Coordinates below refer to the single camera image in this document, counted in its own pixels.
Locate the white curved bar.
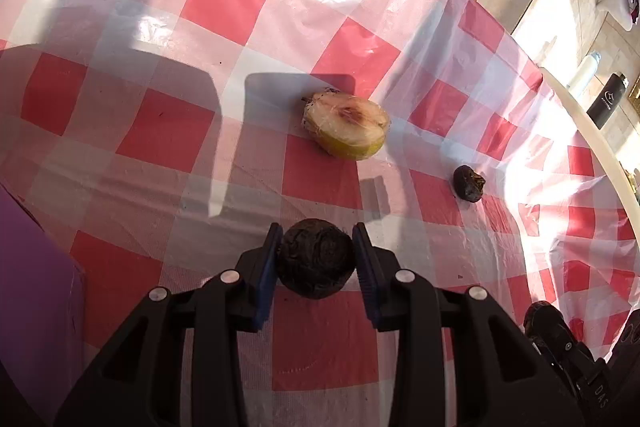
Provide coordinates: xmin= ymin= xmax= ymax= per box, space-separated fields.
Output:
xmin=539 ymin=66 xmax=640 ymax=220

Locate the white bottle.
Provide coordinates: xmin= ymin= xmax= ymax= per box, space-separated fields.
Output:
xmin=568 ymin=51 xmax=602 ymax=98

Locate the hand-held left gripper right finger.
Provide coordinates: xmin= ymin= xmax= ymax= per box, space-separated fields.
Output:
xmin=351 ymin=222 xmax=586 ymax=427

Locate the red white checkered tablecloth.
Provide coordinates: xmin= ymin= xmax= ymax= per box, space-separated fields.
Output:
xmin=0 ymin=0 xmax=640 ymax=427

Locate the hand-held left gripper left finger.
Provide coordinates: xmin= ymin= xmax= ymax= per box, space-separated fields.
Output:
xmin=54 ymin=222 xmax=284 ymax=427

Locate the black bottle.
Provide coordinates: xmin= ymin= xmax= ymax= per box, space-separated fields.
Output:
xmin=586 ymin=72 xmax=628 ymax=130

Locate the wrapped yellow pear half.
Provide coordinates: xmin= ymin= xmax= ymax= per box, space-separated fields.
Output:
xmin=301 ymin=90 xmax=391 ymax=160

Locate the purple box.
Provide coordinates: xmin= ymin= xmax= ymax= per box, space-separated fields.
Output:
xmin=0 ymin=184 xmax=86 ymax=427

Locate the small dark wrinkled fruit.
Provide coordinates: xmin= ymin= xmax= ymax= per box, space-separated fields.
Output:
xmin=453 ymin=165 xmax=487 ymax=203

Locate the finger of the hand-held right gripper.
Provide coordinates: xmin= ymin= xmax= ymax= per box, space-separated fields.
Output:
xmin=523 ymin=301 xmax=598 ymax=378

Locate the dark wrinkled round fruit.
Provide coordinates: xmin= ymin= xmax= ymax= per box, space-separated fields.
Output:
xmin=276 ymin=219 xmax=356 ymax=301

